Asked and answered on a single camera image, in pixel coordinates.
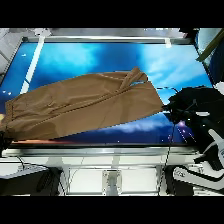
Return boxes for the black cable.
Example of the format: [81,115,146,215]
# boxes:
[157,121,177,197]

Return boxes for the silver frame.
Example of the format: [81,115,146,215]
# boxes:
[0,33,224,197]

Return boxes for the brown pants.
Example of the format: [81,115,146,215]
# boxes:
[0,66,165,142]

